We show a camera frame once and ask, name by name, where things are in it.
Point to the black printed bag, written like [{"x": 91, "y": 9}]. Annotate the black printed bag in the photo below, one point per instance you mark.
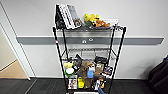
[{"x": 78, "y": 61}]

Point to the wide black bag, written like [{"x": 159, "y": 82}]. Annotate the wide black bag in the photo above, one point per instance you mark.
[{"x": 101, "y": 60}]

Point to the small blue box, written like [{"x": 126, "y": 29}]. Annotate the small blue box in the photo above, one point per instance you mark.
[{"x": 90, "y": 73}]

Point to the green and white bowl toy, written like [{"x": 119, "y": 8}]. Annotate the green and white bowl toy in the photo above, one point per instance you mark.
[{"x": 69, "y": 72}]

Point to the orange dog plush toy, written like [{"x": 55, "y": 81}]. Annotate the orange dog plush toy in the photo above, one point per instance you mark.
[{"x": 101, "y": 23}]

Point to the yellow green plush toy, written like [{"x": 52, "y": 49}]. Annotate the yellow green plush toy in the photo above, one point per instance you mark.
[{"x": 89, "y": 18}]

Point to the grey box with picture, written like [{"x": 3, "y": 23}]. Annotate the grey box with picture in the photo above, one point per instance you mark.
[{"x": 75, "y": 15}]

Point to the yellow container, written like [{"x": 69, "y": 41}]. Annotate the yellow container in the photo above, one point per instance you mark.
[{"x": 80, "y": 83}]

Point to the brown paper bag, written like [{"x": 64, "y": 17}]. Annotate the brown paper bag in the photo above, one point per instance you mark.
[{"x": 88, "y": 83}]

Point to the red and white printed box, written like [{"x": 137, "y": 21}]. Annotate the red and white printed box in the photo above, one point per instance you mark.
[{"x": 72, "y": 83}]

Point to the flat white box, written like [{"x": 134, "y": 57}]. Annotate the flat white box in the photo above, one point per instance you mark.
[{"x": 114, "y": 22}]

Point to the white and black toy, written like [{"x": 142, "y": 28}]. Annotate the white and black toy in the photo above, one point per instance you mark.
[{"x": 96, "y": 85}]

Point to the black office chair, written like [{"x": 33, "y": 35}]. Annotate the black office chair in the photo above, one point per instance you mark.
[{"x": 160, "y": 71}]

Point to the white wall socket pair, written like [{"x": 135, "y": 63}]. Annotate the white wall socket pair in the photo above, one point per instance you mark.
[{"x": 87, "y": 40}]

